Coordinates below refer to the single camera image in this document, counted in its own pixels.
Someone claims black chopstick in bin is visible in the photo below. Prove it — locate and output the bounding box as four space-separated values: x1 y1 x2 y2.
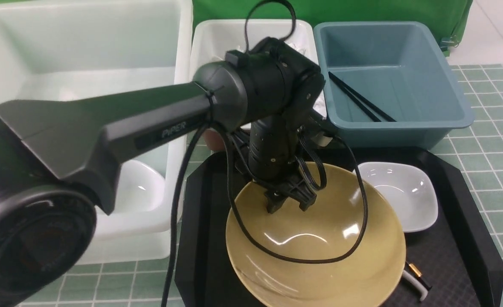
328 72 381 122
340 79 396 122

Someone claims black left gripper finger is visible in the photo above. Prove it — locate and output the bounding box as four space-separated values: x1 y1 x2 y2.
297 194 317 212
265 192 288 214

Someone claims green fabric backdrop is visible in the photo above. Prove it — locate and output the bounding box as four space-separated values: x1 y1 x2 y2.
0 0 474 56

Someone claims black plastic serving tray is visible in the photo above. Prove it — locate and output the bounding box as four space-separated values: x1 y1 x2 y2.
174 148 503 307

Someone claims black chopstick gold band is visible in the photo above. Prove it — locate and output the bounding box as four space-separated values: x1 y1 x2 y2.
406 261 433 291

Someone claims white and brown spoon bin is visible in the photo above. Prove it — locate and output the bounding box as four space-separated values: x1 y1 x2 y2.
189 19 326 152

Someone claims white dish in tub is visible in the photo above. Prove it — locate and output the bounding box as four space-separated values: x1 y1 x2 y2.
96 160 166 220

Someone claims yellow noodle bowl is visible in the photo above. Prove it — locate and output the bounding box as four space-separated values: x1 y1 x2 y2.
226 165 407 307

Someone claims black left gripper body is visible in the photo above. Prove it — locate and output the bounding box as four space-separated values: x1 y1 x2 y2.
248 115 316 203

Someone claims large white plastic tub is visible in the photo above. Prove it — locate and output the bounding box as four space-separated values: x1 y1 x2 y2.
0 0 193 264

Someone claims green checkered tablecloth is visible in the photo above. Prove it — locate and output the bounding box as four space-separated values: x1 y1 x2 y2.
23 64 503 307

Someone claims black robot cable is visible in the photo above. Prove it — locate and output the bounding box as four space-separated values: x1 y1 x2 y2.
161 0 369 307

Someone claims small white square dish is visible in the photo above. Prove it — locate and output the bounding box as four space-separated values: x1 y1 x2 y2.
358 162 439 233

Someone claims blue plastic bin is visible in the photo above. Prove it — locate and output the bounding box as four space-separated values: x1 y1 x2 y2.
314 21 475 149

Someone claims white ceramic soup spoon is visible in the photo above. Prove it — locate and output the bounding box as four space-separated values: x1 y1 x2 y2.
402 270 429 302

